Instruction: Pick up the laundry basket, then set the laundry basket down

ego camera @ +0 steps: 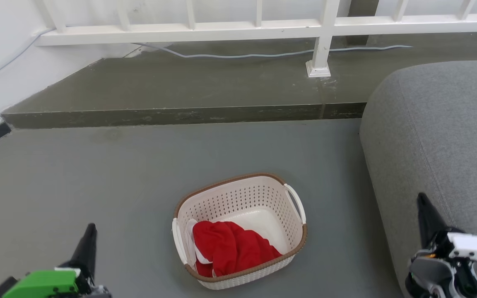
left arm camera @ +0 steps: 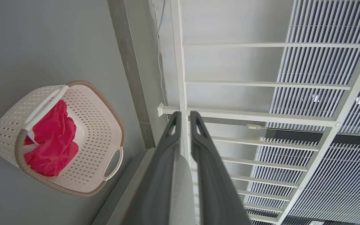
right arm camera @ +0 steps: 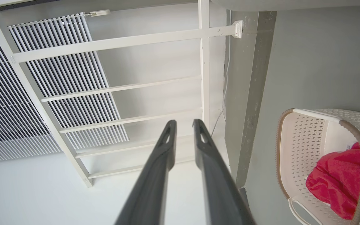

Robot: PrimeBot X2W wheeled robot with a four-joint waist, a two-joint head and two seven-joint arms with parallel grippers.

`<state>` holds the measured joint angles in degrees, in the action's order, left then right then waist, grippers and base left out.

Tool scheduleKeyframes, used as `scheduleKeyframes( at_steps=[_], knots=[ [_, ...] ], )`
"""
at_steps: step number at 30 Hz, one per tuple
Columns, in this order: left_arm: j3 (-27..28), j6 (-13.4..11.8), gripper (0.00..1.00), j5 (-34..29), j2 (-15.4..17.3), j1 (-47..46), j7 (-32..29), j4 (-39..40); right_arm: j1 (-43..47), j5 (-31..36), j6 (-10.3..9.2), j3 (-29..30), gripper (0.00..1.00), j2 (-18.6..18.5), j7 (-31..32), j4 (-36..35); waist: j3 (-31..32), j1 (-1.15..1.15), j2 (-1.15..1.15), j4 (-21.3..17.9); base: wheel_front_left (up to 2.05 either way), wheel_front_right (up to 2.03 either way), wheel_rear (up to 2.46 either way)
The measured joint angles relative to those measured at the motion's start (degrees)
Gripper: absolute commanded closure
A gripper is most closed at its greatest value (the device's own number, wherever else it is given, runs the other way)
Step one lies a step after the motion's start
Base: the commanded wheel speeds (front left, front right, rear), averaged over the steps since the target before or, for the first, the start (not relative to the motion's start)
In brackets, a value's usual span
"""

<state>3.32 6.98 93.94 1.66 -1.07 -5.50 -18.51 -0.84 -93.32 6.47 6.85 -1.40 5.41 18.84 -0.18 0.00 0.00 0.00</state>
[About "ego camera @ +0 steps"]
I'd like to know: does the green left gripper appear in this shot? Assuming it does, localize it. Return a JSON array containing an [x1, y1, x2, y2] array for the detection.
[[0, 223, 112, 298]]

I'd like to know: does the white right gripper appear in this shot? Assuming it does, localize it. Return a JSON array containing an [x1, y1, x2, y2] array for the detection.
[[417, 192, 477, 269]]

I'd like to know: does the cream perforated plastic laundry basket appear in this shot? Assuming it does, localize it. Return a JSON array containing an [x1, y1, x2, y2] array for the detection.
[[171, 173, 308, 290]]

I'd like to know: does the grey fabric sofa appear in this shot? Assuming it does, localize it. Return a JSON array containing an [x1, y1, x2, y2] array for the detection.
[[359, 60, 477, 298]]

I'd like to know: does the white garment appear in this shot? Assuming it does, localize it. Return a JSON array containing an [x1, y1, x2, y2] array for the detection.
[[185, 219, 214, 274]]

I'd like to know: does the red garment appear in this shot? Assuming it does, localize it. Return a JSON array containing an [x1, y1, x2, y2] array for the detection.
[[192, 221, 283, 278]]

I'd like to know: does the raised dark concrete step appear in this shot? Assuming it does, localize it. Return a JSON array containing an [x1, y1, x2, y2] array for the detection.
[[0, 32, 477, 129]]

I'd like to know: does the white metal railing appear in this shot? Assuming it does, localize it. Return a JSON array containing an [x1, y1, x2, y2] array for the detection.
[[35, 0, 477, 78]]

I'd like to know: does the thin grey wall cable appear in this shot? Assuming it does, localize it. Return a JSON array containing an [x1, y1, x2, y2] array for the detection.
[[0, 28, 55, 85]]

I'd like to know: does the grey floor cable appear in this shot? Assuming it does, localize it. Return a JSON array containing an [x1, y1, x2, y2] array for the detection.
[[133, 42, 413, 59]]

